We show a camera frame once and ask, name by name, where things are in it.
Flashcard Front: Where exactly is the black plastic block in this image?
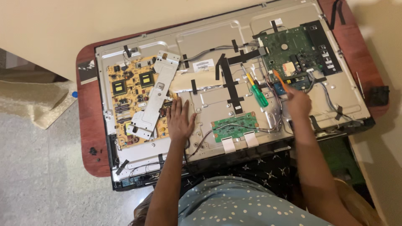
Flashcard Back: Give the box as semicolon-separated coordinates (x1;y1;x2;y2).
368;85;390;107

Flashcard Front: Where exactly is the black tape on table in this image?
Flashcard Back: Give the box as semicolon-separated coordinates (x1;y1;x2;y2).
328;0;346;31

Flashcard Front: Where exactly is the green-handled screwdriver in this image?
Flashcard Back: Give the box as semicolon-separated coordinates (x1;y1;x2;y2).
240;63;269;108

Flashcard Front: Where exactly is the black and white card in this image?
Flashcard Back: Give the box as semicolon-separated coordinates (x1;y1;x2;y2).
77;59;98;85

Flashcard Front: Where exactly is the beige foil tape sheet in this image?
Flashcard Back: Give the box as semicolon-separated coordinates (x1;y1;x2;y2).
169;67;224;94

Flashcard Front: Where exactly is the blue dotted shirt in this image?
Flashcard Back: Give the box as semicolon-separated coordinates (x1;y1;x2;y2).
177;175;334;226

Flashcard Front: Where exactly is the small green timing board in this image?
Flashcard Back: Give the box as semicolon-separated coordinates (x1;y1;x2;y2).
211;112;260;144

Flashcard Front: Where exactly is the grey white wire harness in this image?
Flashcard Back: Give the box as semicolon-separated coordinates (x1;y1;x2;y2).
306;70;365;123

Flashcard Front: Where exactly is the green mat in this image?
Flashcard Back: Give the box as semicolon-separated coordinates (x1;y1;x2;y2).
317;136;365;186

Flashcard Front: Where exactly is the small blue circuit board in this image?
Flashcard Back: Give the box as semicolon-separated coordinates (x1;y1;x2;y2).
273;77;312;95

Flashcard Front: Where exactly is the yellow-handled screwdriver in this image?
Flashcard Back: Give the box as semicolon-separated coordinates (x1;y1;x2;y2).
245;72;262;92

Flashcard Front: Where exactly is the black plastic port panel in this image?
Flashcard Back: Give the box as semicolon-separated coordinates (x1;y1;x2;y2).
300;20;343;77

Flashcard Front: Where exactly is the orange plastic pry tool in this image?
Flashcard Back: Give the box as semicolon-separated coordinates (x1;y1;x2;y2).
272;69;290;94

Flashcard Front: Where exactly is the black star-patterned cloth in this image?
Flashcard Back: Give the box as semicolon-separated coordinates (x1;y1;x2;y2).
185;150;296;202

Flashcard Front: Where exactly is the opened television metal chassis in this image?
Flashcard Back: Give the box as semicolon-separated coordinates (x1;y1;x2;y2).
95;0;376;191

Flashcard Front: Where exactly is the yellow power supply board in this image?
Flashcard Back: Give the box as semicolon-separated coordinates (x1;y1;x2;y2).
107;55;175;148

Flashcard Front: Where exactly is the person's right hand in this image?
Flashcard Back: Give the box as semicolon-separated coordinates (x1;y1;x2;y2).
286;87;312;121

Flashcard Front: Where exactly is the grey cable bundle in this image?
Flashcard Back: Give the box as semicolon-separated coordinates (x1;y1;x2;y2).
188;43;262;62

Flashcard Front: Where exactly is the white flat ribbon cable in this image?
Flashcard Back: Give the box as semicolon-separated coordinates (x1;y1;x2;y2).
243;131;260;148
221;136;236;154

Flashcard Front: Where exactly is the white label sticker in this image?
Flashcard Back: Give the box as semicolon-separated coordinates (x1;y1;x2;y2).
192;58;215;73

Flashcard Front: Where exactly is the silver metal mounting bracket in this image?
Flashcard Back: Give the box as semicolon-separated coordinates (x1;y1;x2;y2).
126;50;181;140

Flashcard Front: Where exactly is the large green main board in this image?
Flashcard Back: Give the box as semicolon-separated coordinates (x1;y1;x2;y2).
258;25;318;83

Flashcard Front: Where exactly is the person's left hand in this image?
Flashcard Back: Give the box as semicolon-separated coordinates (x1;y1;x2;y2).
166;97;198;143

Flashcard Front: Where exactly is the beige carpet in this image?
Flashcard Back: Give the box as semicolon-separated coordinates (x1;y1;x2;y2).
0;80;78;130

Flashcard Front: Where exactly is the long black tape cross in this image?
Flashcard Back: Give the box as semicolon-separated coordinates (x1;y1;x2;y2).
215;47;268;115

